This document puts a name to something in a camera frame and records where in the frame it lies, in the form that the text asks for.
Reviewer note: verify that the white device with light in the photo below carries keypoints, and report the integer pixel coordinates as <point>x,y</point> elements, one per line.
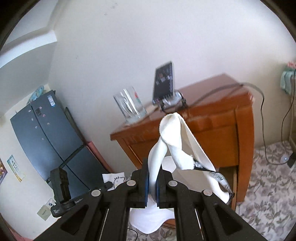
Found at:
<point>285,159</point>

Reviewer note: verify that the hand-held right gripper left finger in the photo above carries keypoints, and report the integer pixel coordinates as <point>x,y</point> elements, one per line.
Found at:
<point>145,183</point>

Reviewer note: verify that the black smartphone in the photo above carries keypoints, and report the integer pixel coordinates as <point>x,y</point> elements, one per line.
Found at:
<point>163,81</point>

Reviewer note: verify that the wall poster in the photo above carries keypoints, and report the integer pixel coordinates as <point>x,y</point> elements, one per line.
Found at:
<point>2,171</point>

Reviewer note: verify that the pale wall sticker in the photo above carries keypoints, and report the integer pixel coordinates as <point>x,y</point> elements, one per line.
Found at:
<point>44,212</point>

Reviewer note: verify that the teal cloth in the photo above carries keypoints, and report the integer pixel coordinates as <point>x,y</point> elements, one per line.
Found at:
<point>286,81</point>

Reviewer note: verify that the black power adapter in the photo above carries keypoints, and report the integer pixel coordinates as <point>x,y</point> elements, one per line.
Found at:
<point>291,161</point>

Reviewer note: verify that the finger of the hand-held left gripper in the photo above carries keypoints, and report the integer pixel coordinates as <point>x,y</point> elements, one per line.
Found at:
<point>107,185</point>

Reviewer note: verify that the grey phone stand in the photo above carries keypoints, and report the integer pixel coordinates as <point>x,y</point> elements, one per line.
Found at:
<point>172,100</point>

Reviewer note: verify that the clear drinking glass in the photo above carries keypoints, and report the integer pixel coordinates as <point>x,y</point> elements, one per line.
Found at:
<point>129,106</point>

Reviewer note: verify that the dark refrigerator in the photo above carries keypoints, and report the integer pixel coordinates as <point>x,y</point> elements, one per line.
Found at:
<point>46,129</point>

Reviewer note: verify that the wooden nightstand drawer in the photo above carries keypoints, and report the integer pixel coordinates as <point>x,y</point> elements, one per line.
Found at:
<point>215,143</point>

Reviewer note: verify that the small white blue sticker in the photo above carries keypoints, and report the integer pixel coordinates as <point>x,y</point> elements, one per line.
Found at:
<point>51,203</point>

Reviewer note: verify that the pink board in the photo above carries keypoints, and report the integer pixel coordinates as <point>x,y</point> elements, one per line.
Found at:
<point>99,157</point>

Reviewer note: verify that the wall calendar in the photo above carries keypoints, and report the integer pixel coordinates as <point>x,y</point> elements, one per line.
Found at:
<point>15,166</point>

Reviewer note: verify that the white cloth with striped band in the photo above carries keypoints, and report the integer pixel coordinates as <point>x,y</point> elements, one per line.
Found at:
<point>171,129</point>

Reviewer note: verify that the teal patterned bag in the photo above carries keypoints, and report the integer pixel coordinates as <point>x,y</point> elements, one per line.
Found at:
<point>37,93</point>

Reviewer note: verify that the floral blanket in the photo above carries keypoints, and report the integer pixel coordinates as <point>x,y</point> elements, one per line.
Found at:
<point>266,197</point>

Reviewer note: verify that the wooden nightstand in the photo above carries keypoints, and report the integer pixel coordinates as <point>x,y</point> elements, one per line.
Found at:
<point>219,139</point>

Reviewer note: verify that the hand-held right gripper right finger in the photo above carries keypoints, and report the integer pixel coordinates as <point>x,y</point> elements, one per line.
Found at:
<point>158,185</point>

